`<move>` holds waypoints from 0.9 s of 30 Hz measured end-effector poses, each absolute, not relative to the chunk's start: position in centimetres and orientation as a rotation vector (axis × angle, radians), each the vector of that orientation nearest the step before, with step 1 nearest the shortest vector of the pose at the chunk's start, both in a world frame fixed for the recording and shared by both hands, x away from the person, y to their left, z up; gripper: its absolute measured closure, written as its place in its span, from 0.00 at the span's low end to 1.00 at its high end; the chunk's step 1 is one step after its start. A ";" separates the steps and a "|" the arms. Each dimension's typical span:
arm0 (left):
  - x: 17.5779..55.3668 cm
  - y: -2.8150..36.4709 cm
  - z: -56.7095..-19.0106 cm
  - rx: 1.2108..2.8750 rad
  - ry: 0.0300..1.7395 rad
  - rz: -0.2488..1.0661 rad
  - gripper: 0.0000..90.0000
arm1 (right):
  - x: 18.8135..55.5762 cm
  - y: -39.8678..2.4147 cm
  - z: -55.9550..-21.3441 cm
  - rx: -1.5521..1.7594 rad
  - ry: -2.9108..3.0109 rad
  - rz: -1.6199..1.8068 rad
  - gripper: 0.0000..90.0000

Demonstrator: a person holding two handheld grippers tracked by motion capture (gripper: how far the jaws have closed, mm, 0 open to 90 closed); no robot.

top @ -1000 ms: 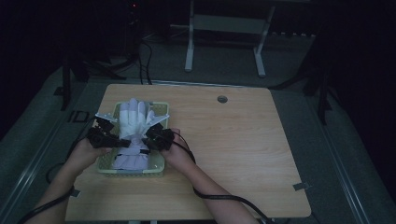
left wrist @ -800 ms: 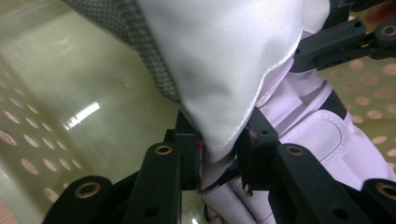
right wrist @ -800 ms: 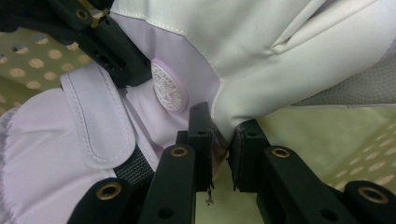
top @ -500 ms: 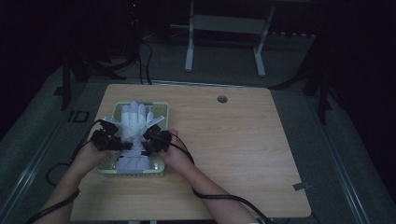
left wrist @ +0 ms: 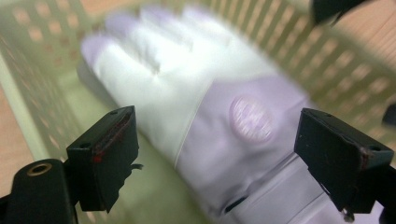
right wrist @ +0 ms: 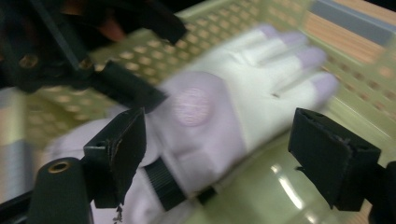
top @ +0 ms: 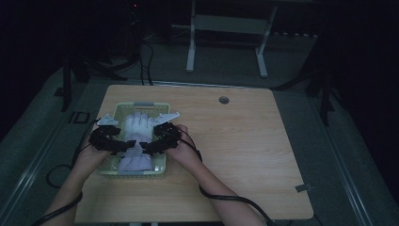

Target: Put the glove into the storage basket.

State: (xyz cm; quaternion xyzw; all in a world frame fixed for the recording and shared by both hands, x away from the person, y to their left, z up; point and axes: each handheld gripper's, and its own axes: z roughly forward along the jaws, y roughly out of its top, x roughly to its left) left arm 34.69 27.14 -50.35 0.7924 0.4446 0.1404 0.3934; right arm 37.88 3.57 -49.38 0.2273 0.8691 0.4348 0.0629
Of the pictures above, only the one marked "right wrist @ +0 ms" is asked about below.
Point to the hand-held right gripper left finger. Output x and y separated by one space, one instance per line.
121 155

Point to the grey panel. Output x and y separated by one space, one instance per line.
351 20

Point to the green plastic basket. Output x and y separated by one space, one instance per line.
249 193

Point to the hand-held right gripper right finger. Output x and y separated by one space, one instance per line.
333 158

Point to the lavender and white glove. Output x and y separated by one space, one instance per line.
218 118

